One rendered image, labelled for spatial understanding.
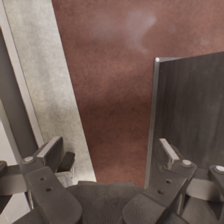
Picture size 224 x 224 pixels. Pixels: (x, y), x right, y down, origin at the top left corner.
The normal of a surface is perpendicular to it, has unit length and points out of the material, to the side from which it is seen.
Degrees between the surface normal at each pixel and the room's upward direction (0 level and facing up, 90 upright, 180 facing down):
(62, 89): 0
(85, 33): 0
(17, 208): 90
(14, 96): 0
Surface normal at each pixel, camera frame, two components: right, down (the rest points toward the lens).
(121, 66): -0.01, 0.25
